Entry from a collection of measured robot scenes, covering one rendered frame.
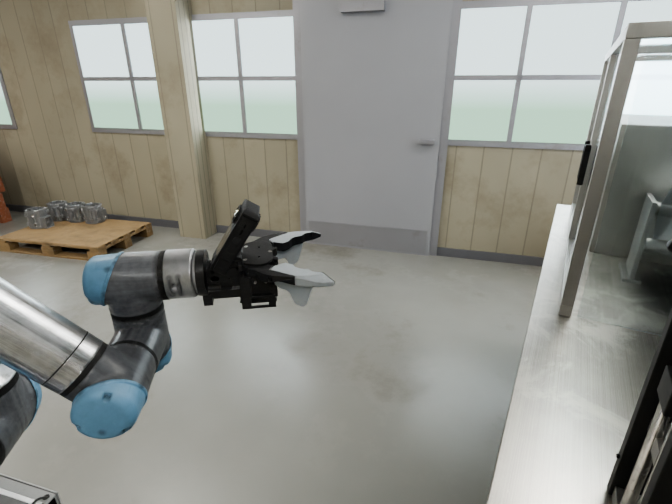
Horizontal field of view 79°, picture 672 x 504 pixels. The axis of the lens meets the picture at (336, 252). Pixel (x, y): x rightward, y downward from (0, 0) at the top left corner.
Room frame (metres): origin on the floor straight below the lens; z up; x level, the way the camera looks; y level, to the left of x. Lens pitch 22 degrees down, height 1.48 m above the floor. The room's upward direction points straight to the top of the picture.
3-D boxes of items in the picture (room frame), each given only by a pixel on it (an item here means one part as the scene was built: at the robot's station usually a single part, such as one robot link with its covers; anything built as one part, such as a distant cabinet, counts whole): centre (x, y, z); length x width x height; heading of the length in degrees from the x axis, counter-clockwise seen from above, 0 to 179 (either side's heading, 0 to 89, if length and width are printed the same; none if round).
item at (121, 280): (0.55, 0.31, 1.21); 0.11 x 0.08 x 0.09; 100
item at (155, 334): (0.53, 0.30, 1.12); 0.11 x 0.08 x 0.11; 10
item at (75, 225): (3.84, 2.57, 0.16); 1.17 x 0.80 x 0.33; 74
